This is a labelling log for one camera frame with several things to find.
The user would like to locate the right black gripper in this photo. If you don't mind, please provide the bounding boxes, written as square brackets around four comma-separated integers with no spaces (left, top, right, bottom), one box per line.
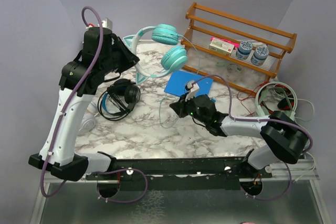
[170,92,208,125]

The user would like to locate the teal cat-ear headphones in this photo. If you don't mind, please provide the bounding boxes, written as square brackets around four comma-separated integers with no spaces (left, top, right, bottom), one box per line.
[123,24,188,84]

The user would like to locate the black blue headphones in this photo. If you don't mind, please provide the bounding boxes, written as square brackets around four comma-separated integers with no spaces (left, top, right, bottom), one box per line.
[97,78,141,122]

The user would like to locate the white over-ear headphones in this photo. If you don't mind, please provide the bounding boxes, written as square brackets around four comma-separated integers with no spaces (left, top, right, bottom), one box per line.
[78,102,98,135]

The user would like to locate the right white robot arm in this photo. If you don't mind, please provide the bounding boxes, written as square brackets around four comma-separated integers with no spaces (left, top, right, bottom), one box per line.
[170,94,311,177]

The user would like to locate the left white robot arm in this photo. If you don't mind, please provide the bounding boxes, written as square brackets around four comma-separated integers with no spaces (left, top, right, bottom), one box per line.
[28,27,139,182]

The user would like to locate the green headphones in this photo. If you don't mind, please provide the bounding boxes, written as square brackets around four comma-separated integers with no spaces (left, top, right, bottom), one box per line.
[255,81,315,122]

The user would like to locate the red black headphones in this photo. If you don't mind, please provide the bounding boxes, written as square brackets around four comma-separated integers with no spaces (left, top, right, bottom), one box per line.
[259,83,297,111]

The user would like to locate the blue notebook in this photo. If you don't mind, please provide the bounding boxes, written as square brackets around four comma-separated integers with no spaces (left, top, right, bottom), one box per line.
[164,70,214,97]

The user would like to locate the tape roll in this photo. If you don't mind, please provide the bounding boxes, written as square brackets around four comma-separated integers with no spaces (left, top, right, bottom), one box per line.
[226,63,242,75]

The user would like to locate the white green box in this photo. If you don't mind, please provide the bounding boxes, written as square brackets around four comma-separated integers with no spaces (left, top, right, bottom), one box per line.
[209,37,235,57]

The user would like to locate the wooden shelf rack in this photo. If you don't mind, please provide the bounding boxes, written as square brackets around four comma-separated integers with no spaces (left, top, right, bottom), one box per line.
[181,3,297,93]

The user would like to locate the left blue-lid jar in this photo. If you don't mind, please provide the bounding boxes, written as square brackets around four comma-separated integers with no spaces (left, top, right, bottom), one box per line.
[236,40,253,60]

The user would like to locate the blue-lid jar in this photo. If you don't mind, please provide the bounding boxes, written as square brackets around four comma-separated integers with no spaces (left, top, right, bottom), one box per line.
[236,40,253,60]
[251,46,269,66]

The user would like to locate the right blue-lid jar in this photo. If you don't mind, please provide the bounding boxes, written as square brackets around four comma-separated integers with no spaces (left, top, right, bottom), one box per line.
[251,46,269,66]

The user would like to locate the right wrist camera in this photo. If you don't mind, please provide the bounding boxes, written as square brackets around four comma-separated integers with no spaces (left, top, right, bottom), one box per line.
[185,80,199,101]

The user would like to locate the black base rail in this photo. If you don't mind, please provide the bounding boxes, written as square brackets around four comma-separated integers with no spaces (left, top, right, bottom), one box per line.
[86,157,272,191]

